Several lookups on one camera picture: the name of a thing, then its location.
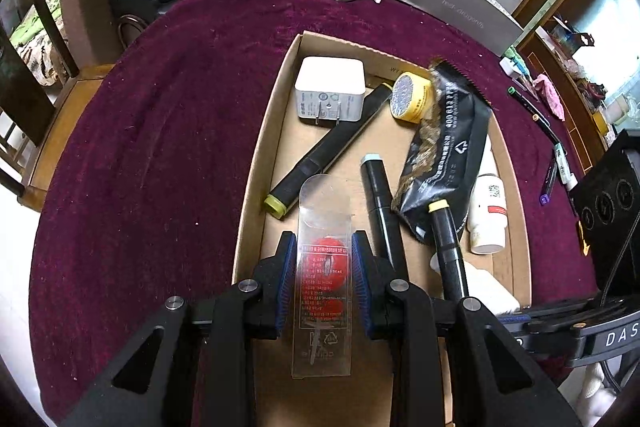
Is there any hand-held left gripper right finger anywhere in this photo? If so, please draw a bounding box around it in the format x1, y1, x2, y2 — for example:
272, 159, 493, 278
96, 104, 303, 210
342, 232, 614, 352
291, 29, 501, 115
351, 231, 583, 427

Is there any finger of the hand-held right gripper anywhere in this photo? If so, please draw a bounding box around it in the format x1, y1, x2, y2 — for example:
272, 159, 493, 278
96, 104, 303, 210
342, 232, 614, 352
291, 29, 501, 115
496, 301, 598, 344

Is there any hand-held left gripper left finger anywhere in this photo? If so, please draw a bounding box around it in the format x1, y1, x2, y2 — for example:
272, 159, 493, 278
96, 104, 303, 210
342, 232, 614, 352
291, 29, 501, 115
60, 231, 298, 427

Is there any clear pack with red discs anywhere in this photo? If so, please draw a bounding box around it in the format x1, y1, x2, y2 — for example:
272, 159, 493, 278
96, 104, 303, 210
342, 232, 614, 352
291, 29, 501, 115
291, 174, 357, 379

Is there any shallow cardboard box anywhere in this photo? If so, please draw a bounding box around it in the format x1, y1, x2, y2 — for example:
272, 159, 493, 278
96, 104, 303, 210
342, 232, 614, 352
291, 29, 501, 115
231, 32, 532, 427

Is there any black marker pale blue cap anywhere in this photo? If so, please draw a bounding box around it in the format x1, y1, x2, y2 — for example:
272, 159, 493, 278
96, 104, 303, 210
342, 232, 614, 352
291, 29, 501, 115
361, 153, 411, 283

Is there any black marker yellow cap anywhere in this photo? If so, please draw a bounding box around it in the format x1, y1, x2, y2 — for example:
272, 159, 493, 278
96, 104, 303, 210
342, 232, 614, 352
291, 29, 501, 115
427, 201, 471, 303

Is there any black marker yellow-green cap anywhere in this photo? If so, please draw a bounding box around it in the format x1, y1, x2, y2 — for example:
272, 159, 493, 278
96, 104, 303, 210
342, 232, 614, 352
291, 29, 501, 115
264, 83, 393, 219

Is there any black snack packet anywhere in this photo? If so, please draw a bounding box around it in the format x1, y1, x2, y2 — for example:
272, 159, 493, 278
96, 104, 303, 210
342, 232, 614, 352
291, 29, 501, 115
391, 59, 493, 245

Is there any white power adapter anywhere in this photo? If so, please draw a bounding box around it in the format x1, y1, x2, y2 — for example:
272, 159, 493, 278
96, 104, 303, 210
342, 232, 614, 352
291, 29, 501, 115
294, 56, 366, 128

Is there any white soft packet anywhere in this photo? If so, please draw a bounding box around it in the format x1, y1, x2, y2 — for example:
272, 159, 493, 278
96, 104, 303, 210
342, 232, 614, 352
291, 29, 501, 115
430, 252, 521, 318

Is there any black marker purple cap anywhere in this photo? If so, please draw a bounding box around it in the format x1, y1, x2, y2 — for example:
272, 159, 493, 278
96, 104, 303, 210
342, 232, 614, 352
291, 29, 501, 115
539, 154, 558, 208

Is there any white jar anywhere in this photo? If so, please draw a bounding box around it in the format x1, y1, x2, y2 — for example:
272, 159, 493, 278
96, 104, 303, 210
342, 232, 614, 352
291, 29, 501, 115
605, 97, 631, 125

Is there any white plastic bottle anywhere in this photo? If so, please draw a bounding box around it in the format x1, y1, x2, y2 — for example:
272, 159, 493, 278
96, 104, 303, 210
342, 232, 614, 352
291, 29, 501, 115
467, 134, 508, 255

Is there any black marker green cap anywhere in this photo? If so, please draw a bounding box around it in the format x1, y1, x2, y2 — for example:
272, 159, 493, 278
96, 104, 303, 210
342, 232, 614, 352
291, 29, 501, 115
507, 87, 561, 142

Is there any pink cloth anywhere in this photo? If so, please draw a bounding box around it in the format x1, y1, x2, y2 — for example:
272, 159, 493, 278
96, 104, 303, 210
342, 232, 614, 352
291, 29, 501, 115
532, 74, 563, 122

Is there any yellow tape roll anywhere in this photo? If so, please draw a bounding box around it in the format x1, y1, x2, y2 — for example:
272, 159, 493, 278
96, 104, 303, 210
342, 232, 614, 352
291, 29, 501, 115
390, 72, 436, 125

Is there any maroon tablecloth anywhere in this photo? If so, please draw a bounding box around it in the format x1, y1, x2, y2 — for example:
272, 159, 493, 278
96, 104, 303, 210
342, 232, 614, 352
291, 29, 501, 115
27, 0, 601, 418

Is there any wooden glass cabinet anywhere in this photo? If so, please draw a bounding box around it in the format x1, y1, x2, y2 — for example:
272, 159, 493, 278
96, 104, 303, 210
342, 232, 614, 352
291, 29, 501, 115
512, 0, 640, 168

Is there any wooden chair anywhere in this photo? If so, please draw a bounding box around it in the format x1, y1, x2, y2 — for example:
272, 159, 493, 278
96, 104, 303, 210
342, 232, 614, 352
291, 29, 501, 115
0, 0, 118, 212

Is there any printed blanket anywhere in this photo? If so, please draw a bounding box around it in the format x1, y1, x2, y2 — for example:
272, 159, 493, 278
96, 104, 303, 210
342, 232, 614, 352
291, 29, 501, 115
10, 0, 66, 88

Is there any black cable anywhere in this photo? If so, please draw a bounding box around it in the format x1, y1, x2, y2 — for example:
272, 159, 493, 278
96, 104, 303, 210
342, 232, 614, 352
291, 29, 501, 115
597, 227, 640, 303

